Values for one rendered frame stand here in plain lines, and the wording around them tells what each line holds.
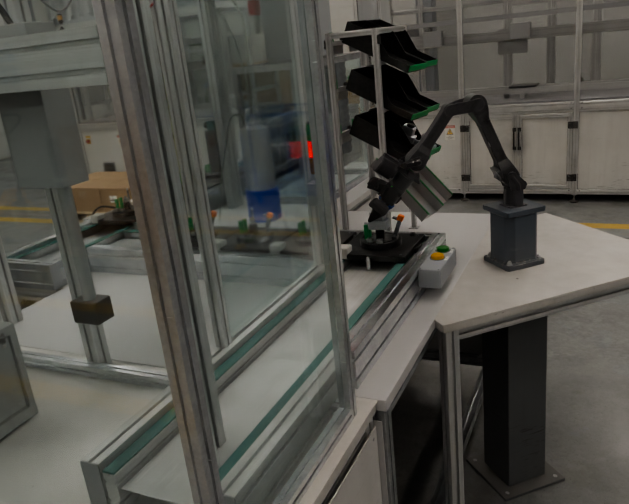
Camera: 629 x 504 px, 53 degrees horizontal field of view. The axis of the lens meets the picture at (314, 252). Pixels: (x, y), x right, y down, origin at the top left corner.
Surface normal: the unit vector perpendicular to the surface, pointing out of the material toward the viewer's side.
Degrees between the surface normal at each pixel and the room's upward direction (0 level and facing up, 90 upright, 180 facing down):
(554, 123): 90
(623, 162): 90
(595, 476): 0
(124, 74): 90
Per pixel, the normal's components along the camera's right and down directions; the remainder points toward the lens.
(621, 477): -0.11, -0.94
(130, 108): -0.41, 0.33
